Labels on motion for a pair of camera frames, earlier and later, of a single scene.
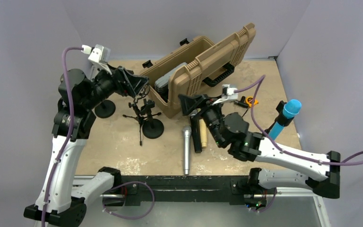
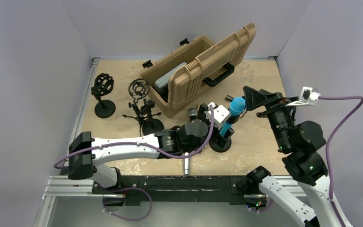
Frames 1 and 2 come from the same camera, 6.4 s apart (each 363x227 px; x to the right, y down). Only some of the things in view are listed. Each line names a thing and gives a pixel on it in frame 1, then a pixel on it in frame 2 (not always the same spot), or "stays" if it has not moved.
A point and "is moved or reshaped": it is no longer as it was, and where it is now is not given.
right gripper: [188, 103] to [272, 101]
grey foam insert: [163, 81] stays
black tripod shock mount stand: [145, 91] stays
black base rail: [133, 189] stays
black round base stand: [152, 128] stays
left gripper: [134, 82] to [203, 109]
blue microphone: [291, 109] is moved or reshaped
